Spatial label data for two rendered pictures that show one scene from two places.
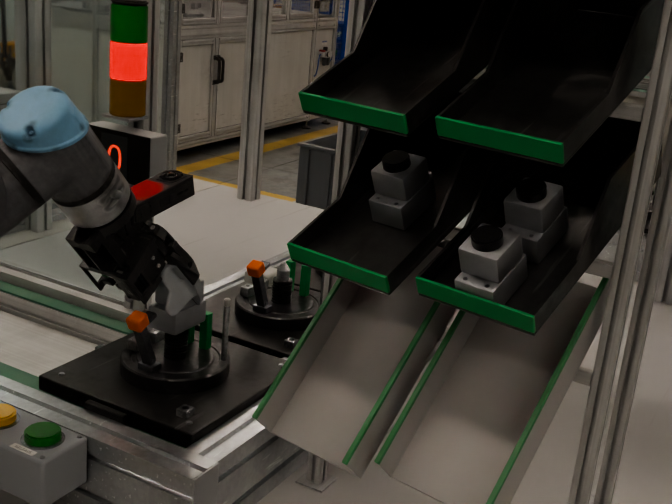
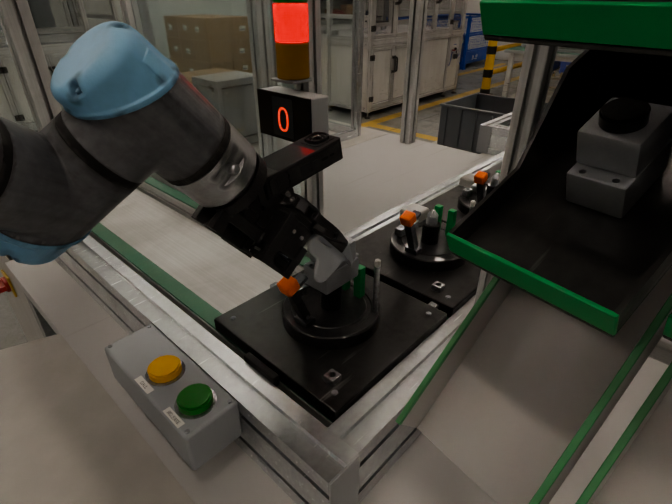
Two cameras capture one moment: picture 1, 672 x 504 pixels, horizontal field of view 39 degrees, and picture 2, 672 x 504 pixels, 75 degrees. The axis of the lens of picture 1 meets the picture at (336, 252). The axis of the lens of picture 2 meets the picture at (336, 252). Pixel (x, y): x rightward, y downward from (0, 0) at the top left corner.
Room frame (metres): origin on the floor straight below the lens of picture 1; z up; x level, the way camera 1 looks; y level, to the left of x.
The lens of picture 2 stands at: (0.63, 0.06, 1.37)
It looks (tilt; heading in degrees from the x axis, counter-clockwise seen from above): 31 degrees down; 15
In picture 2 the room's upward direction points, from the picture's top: straight up
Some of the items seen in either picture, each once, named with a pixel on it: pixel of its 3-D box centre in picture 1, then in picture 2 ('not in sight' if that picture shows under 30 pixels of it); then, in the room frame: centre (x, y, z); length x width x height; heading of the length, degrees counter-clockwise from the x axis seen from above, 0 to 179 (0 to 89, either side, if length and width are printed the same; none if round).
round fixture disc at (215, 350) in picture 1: (175, 362); (331, 310); (1.11, 0.19, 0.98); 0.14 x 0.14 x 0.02
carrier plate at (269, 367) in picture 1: (174, 376); (331, 320); (1.11, 0.19, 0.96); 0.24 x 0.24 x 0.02; 62
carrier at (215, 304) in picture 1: (282, 286); (431, 229); (1.33, 0.08, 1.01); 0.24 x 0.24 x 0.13; 62
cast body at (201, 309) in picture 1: (182, 296); (336, 254); (1.12, 0.19, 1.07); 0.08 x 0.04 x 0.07; 152
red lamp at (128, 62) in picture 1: (128, 60); (291, 22); (1.30, 0.31, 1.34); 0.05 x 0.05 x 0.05
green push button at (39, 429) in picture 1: (42, 437); (195, 401); (0.92, 0.31, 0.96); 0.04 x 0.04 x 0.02
